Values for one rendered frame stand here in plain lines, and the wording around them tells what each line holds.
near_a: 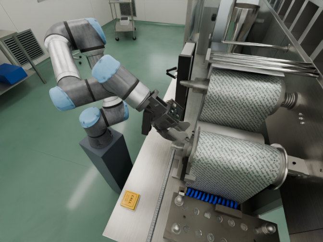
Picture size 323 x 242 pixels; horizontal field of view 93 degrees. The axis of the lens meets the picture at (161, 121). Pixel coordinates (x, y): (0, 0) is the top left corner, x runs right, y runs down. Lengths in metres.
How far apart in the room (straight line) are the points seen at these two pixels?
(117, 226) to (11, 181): 1.80
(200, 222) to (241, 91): 0.51
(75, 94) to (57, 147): 1.95
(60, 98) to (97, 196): 1.49
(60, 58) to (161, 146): 0.67
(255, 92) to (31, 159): 2.43
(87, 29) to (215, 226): 0.95
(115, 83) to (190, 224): 0.56
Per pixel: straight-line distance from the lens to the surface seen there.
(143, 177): 0.88
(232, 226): 0.74
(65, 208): 2.00
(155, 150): 0.95
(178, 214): 0.70
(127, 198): 0.83
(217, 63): 0.62
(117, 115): 0.90
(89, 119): 0.88
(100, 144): 1.02
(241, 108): 0.65
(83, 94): 0.52
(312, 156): 0.63
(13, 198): 2.35
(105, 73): 0.43
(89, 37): 0.84
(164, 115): 0.43
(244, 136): 0.68
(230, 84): 0.62
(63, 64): 0.63
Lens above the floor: 1.71
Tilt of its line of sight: 48 degrees down
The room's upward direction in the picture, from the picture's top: straight up
